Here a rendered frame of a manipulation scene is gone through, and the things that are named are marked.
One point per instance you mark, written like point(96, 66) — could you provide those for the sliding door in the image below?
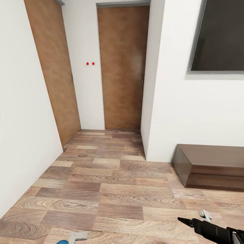
point(123, 34)
point(47, 25)

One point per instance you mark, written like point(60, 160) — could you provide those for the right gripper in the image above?
point(206, 229)

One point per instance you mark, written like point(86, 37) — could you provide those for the bench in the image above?
point(210, 167)

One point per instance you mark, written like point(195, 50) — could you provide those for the wall mounted tv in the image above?
point(220, 44)

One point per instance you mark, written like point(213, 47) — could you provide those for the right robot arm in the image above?
point(213, 232)

